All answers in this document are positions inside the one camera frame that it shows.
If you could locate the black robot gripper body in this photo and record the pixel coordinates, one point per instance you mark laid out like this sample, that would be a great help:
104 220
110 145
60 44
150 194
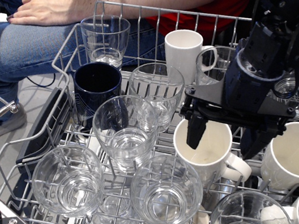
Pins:
241 96

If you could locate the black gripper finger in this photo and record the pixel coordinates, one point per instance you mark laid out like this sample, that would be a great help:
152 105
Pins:
254 141
195 130

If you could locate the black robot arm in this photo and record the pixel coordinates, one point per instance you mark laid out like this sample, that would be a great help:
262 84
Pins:
280 24

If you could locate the person's bare hand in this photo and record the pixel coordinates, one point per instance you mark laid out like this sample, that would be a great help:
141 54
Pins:
43 13

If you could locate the white mug under gripper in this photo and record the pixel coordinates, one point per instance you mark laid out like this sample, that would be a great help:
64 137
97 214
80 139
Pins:
212 159

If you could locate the clear glass behind gripper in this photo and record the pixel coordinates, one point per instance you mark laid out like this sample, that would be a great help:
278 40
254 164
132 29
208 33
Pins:
212 64

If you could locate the clear glass centre back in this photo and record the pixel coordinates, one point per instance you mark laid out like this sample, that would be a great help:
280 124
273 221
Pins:
160 84

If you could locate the white mug back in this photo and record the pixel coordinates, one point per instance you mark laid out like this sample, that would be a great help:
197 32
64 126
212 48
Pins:
181 50

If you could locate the clear glass centre tilted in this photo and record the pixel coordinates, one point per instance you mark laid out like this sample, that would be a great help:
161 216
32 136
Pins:
126 127

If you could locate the clear glass front centre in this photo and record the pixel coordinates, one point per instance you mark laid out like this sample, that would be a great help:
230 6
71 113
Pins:
166 190

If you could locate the dark blue mug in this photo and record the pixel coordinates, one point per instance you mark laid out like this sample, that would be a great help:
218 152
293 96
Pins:
94 83

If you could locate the small glass lower rack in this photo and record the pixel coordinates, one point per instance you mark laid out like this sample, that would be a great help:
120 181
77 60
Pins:
115 207

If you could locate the clear glass back left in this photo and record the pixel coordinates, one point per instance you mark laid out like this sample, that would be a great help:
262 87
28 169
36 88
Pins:
105 38

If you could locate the clear glass front left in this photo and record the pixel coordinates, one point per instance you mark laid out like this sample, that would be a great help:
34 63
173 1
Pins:
68 180

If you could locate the grey wire dishwasher rack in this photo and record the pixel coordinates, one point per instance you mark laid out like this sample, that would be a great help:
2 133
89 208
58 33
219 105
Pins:
56 125

